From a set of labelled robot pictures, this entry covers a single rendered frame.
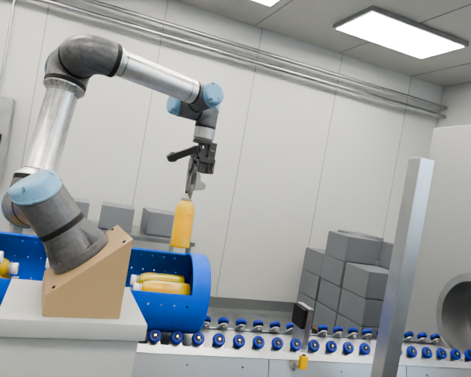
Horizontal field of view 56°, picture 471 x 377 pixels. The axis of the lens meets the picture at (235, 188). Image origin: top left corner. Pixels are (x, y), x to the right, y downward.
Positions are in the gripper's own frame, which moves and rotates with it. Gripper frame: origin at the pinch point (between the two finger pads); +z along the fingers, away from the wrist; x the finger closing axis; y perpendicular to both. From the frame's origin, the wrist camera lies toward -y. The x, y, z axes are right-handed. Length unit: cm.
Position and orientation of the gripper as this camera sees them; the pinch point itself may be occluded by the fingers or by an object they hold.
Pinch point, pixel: (187, 194)
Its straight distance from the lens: 159.8
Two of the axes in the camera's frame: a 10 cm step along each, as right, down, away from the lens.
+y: 9.4, 1.7, 3.0
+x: -3.0, -0.7, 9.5
